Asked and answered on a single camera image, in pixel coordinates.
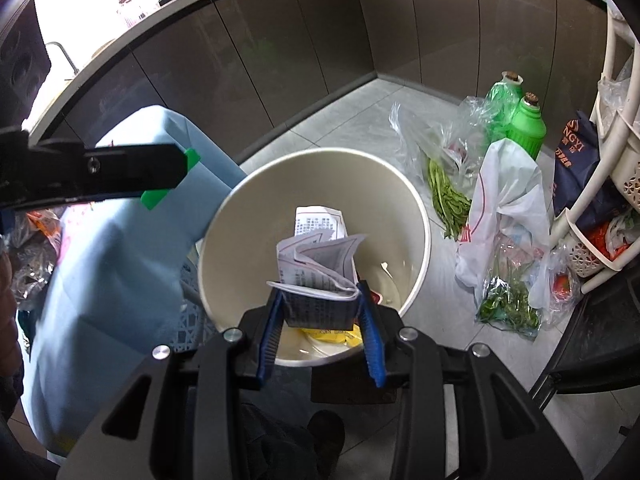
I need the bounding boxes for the crumpled plastic bags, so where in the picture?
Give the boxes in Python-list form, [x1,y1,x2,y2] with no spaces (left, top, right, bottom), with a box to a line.
[0,207,68,313]

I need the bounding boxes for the blue cartoon tablecloth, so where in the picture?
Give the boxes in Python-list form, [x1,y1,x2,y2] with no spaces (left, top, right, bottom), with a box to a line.
[22,105,249,457]

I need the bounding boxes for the printed paper leaflet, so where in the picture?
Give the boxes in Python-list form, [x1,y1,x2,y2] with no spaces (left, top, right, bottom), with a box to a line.
[266,204,369,332]

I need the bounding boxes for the white plastic storage rack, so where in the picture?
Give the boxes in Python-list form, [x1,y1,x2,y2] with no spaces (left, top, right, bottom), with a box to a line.
[550,0,640,296]

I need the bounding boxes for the person's dark trouser leg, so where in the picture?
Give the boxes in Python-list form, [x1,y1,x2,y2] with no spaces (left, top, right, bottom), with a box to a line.
[237,400,323,480]

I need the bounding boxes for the glass jar with red lid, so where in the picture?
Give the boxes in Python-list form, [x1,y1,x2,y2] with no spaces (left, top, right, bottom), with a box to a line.
[117,0,147,28]

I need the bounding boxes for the green plastic bottle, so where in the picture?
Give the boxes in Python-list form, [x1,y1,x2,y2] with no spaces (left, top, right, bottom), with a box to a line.
[505,92,549,161]
[484,71,525,141]

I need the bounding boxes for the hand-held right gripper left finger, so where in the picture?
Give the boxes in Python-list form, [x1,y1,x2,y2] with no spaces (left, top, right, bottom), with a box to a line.
[57,287,288,480]

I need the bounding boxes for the white plastic bag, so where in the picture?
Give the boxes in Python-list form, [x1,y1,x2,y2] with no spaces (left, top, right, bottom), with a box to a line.
[455,139,551,311]

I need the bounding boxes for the metal faucet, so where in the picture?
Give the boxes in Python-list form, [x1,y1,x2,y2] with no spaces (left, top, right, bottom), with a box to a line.
[46,41,81,75]

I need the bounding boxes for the navy shopping bag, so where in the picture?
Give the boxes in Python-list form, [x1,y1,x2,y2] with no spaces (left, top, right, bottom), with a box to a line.
[552,110,628,233]

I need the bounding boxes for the clear bag of leafy greens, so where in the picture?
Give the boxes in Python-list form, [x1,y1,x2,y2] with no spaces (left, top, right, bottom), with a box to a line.
[475,245,543,338]

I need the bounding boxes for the yellow wrapper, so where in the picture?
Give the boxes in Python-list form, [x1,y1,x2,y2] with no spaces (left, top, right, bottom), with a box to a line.
[299,326,364,349]

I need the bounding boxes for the lattice plastic stool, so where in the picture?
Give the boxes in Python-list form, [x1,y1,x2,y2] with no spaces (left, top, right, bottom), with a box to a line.
[170,257,223,353]

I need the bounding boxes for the person's dark shoe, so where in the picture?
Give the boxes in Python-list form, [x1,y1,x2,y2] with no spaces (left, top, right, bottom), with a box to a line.
[306,409,347,463]

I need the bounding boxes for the clear bag of green beans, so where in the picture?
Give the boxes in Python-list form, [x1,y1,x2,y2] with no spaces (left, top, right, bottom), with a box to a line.
[389,96,493,241]

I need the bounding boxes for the white kitchen countertop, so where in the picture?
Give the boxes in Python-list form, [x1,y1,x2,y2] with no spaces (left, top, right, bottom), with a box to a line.
[22,0,608,133]

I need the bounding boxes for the clear bag with red food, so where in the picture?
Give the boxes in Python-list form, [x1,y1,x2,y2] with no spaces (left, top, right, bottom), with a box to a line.
[532,245,583,328]

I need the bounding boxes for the grey kitchen cabinets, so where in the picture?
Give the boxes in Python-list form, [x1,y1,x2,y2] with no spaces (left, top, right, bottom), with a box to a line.
[30,0,613,161]

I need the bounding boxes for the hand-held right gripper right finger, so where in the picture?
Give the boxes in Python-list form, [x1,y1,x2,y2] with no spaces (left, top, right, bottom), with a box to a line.
[356,282,576,480]

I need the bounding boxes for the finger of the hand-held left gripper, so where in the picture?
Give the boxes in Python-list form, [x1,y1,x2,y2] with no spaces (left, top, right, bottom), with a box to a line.
[0,129,189,212]

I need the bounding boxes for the green plastic piece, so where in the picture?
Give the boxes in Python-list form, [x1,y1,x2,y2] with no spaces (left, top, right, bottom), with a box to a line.
[140,147,202,211]

